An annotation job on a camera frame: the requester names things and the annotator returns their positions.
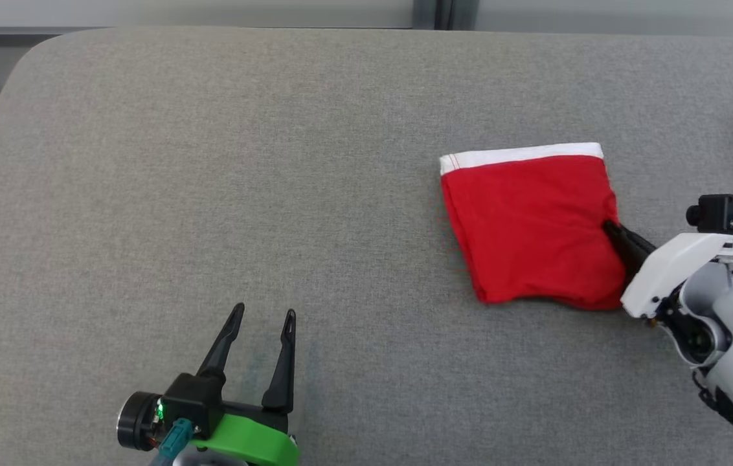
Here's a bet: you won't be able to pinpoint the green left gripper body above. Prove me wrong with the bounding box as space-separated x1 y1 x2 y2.
117 391 300 466

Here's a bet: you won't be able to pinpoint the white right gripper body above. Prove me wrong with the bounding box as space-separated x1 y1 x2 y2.
620 233 733 319

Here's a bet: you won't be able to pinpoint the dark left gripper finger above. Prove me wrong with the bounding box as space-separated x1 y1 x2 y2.
262 309 297 415
197 303 245 381

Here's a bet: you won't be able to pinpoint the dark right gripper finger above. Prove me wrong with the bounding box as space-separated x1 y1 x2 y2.
613 239 646 280
602 220 657 256

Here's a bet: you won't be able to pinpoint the red shorts white stripes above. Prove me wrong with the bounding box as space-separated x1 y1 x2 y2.
439 142 626 310

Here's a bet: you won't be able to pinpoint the left cable with teal plug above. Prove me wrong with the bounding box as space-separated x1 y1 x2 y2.
150 417 194 466

